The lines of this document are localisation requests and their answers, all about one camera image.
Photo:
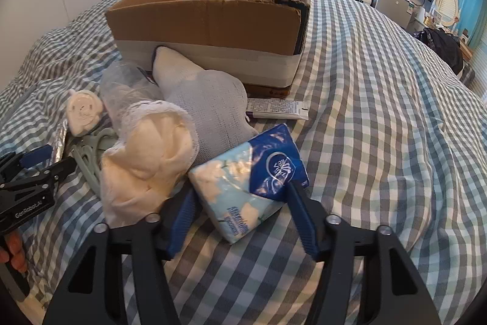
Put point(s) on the silver mini fridge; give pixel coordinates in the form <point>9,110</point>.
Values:
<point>399,11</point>

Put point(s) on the blue tissue pack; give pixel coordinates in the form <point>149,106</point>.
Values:
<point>246,185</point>

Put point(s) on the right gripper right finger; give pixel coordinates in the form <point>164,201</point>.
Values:
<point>392,289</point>

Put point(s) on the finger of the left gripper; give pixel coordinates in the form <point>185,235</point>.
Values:
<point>26,159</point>
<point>55,173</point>

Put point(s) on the brown cardboard box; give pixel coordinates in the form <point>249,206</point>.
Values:
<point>260,42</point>

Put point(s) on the person's left hand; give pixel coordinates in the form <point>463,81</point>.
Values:
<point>14,252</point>

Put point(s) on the white knit glove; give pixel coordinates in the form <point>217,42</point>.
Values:
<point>215,100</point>

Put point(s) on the black jacket on chair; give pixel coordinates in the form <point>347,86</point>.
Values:
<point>445,45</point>

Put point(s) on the silver blister pack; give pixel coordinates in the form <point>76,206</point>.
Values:
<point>59,139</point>

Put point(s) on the white oval mirror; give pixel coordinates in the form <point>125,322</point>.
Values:
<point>448,10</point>

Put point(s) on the green folding hanger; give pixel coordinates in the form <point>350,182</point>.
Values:
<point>87,152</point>

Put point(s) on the clear plastic cup bag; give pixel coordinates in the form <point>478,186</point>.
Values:
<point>122,85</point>

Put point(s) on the cream lace cloth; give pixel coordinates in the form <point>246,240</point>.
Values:
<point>157,145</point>

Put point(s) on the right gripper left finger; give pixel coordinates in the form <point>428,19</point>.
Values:
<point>91,290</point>

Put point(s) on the white ointment tube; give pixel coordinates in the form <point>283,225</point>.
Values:
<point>277,109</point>

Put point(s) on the checkered bed quilt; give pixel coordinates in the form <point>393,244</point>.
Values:
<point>393,138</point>

